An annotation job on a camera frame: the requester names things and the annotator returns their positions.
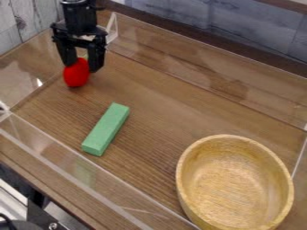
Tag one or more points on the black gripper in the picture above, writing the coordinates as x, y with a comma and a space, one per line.
93, 40

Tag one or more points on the red strawberry toy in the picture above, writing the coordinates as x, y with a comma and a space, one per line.
77, 73

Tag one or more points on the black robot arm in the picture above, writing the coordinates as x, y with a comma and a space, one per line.
80, 32

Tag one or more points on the green rectangular block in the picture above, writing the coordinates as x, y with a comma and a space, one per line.
102, 134

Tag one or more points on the wooden bowl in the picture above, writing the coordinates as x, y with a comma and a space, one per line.
234, 185

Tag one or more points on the clear acrylic enclosure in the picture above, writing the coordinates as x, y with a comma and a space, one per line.
188, 90

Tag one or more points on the black metal table frame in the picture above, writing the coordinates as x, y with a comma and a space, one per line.
22, 204

